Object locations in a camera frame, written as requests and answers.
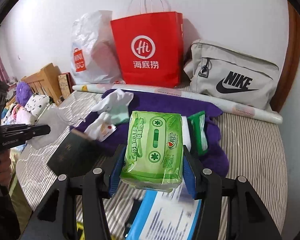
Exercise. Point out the purple plush toy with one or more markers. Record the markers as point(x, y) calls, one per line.
point(23, 93)

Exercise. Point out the white socks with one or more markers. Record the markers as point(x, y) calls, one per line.
point(112, 111)

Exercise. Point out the rolled white patterned paper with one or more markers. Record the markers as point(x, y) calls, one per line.
point(225, 105)

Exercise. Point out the grey Nike bag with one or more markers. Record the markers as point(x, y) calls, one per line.
point(230, 75)

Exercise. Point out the wooden headboard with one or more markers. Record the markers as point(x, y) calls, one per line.
point(45, 82)

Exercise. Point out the person left hand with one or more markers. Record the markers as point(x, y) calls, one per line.
point(5, 168)

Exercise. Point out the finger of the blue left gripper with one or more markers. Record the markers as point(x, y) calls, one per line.
point(27, 131)

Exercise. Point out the red Haidilao paper bag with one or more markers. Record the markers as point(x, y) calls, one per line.
point(150, 48)

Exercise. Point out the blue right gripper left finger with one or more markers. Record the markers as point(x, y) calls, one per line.
point(114, 168)

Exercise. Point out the brown wooden door frame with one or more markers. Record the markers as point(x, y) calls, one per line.
point(291, 62)

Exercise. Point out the yellow Adidas pouch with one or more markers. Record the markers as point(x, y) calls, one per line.
point(80, 231)

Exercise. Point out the white mesh cloth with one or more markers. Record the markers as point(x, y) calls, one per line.
point(55, 118)

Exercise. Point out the brown patterned box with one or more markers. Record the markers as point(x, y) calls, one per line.
point(65, 83)

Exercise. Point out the purple towel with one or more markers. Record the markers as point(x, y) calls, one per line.
point(215, 158)

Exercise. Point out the white spotted plush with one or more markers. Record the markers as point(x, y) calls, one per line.
point(36, 104)

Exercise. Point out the blue tissue pack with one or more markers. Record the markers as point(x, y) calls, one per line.
point(164, 216)

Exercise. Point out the dark green tin box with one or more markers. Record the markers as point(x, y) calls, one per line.
point(77, 154)

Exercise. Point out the white Miniso plastic bag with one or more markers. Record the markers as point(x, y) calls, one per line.
point(93, 56)

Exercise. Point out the white sponge block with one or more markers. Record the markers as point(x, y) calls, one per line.
point(186, 133)

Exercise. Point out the green small packet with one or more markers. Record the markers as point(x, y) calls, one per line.
point(197, 133)

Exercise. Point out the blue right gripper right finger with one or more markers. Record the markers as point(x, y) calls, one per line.
point(189, 173)

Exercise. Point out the green wet wipes pack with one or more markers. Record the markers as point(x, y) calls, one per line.
point(154, 153)

